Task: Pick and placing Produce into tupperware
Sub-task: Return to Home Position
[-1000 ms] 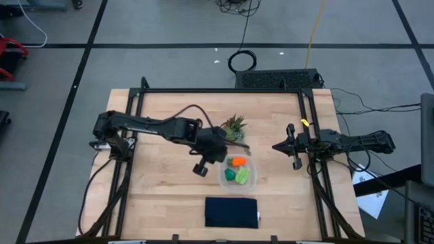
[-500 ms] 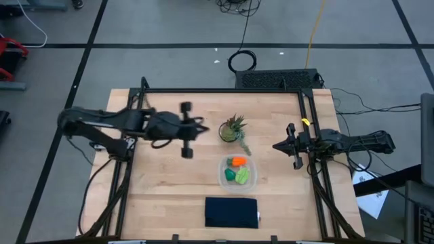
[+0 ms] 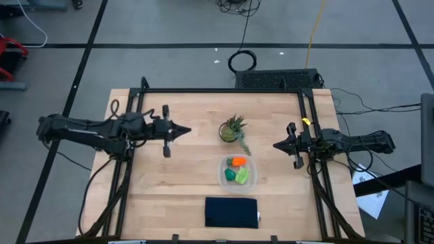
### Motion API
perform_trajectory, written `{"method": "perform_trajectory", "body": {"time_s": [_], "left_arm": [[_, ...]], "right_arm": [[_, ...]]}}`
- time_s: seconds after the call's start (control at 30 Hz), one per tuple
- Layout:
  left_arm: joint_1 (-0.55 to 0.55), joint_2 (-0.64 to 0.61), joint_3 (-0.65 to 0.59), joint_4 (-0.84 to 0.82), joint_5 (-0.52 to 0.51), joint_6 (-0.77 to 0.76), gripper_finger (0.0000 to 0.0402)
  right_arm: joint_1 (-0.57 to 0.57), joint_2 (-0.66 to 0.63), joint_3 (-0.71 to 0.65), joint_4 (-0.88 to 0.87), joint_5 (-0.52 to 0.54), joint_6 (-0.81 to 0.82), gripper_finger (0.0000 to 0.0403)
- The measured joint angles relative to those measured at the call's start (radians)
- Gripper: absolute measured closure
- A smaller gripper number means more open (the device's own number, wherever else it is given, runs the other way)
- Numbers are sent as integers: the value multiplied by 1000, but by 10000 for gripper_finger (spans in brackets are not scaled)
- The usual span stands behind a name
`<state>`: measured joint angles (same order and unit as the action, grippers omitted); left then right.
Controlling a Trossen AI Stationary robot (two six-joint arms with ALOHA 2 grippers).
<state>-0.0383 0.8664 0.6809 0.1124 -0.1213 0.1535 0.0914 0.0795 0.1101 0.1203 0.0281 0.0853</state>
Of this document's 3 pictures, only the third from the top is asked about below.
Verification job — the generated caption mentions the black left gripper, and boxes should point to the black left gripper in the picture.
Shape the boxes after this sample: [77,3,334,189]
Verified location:
[149,104,193,159]

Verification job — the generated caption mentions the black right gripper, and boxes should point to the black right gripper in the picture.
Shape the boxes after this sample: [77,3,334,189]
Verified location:
[273,121,315,169]

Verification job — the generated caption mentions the orange toy carrot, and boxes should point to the orange toy carrot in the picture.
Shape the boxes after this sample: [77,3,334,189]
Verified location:
[226,156,248,167]

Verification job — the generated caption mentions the light green toy lettuce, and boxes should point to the light green toy lettuce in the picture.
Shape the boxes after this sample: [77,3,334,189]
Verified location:
[235,167,251,186]

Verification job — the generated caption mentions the clear plastic tupperware container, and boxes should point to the clear plastic tupperware container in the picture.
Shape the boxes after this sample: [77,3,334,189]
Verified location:
[217,154,258,195]

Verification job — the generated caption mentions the succulent plant in black pot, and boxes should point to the succulent plant in black pot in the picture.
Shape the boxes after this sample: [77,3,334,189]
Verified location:
[218,114,252,157]

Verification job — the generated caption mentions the black perforated computer case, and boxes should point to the black perforated computer case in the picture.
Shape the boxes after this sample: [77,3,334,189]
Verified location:
[235,68,323,91]

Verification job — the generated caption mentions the dark blue folded cloth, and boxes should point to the dark blue folded cloth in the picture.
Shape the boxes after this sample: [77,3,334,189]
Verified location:
[204,197,260,230]

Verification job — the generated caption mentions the white paper sheet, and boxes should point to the white paper sheet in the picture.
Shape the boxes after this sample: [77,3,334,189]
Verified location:
[351,163,390,220]

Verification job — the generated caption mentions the dark desk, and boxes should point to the dark desk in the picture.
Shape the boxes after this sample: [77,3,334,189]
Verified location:
[403,179,434,244]

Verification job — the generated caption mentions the black keyboard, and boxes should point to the black keyboard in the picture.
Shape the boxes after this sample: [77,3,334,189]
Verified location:
[417,205,434,244]

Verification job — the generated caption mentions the red cart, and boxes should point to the red cart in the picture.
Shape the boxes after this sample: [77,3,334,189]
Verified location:
[0,36,30,83]

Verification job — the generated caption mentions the black aluminium table frame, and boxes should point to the black aluminium table frame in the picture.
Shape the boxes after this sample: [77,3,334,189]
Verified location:
[76,76,366,244]

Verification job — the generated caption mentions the coiled black cable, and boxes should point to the coiled black cable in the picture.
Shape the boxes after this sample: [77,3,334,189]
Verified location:
[227,0,258,74]

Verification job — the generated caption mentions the black floor cables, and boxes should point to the black floor cables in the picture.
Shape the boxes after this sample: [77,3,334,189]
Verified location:
[330,87,422,117]

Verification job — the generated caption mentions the yellow cable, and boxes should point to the yellow cable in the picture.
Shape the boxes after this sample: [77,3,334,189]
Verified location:
[304,0,328,70]

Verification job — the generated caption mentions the black cable bundle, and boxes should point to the black cable bundle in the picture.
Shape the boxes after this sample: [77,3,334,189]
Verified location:
[215,0,262,16]

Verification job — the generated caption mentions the white cable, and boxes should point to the white cable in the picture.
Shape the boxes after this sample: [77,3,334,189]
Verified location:
[0,0,49,49]

